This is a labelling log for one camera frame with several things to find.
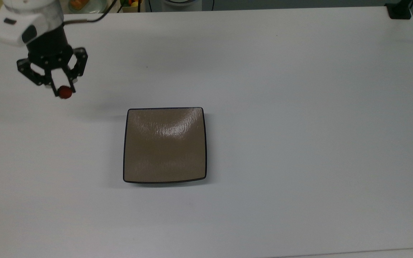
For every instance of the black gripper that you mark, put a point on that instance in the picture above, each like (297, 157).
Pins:
(48, 50)

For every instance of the red strawberry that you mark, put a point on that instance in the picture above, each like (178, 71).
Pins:
(65, 92)

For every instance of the plate with food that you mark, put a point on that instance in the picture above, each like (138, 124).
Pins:
(86, 5)

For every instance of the brown square ceramic plate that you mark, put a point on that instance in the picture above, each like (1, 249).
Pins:
(165, 147)

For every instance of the box of toy fruit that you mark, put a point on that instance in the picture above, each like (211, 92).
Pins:
(132, 5)

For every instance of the white round device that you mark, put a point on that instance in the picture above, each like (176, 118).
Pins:
(181, 3)

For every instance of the black table clamp base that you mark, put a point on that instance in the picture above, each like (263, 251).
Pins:
(399, 10)

